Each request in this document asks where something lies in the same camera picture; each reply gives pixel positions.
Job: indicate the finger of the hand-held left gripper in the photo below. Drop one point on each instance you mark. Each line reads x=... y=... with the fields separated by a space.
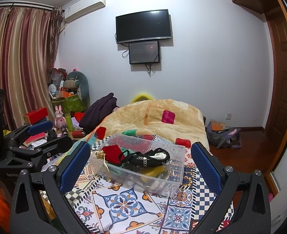
x=58 y=142
x=40 y=128

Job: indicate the white wall socket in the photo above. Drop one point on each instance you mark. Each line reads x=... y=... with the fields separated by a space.
x=228 y=116

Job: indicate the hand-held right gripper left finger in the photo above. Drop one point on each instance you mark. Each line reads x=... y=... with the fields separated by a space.
x=75 y=165

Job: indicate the pile of bagged clutter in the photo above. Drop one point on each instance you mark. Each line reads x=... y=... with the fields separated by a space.
x=58 y=76

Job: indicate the grey green plush toy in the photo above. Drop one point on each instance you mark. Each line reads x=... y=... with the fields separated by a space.
x=80 y=82

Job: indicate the green cardboard box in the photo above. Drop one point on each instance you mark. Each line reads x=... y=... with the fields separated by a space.
x=70 y=104

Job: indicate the green bottle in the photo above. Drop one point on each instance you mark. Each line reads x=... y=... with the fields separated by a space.
x=69 y=123

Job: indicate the small white fan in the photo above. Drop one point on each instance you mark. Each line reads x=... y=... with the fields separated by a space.
x=52 y=89

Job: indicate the dark purple clothing pile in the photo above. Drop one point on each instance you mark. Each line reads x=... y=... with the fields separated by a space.
x=97 y=114

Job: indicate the small black wall monitor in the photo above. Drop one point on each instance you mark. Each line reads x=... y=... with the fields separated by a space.
x=144 y=53

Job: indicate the clear plastic box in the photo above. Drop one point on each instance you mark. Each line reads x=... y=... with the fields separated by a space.
x=175 y=173

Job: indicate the pile of papers and packets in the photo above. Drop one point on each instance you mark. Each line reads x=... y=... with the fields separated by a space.
x=35 y=140

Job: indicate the brown wooden door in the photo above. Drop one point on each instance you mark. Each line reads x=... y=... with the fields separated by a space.
x=279 y=78

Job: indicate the curtain rod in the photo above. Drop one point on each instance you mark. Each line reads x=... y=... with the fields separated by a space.
x=24 y=4

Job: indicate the red pouch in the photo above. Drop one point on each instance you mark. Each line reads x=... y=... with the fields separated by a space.
x=111 y=152

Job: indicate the yellow cloth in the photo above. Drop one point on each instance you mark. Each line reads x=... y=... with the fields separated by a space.
x=155 y=171

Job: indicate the yellow fleece blanket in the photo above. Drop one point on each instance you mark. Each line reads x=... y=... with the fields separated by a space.
x=138 y=117

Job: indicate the yellow round cushion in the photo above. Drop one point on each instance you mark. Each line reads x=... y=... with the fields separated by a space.
x=141 y=95

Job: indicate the red box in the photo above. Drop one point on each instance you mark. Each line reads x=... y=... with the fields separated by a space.
x=36 y=114

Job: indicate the white air conditioner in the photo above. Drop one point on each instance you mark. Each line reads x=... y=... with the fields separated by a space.
x=85 y=4

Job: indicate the red heart cushion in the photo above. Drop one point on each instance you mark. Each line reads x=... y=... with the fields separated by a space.
x=80 y=117

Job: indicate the pink rabbit figure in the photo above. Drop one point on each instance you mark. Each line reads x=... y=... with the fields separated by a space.
x=59 y=119

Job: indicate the orange notebook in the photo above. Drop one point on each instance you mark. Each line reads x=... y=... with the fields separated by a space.
x=217 y=126

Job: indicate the red can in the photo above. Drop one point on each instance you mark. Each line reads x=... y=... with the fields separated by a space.
x=78 y=134

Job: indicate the green knit pouch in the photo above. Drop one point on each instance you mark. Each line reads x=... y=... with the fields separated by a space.
x=126 y=150

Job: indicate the grey purple backpack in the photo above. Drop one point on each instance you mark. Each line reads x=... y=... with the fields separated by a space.
x=221 y=139

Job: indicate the pink slipper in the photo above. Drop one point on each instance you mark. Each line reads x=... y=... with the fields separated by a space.
x=270 y=197

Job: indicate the black flashlight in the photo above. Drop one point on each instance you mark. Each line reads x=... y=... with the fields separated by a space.
x=64 y=131

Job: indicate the striped brown curtain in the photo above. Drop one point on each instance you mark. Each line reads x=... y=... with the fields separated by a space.
x=24 y=65

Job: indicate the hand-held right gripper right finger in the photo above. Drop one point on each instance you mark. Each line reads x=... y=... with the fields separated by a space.
x=206 y=164

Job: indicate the patterned bedsheet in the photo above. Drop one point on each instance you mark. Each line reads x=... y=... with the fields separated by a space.
x=124 y=204

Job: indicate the black wall television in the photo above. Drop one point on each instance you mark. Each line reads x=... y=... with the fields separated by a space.
x=143 y=26

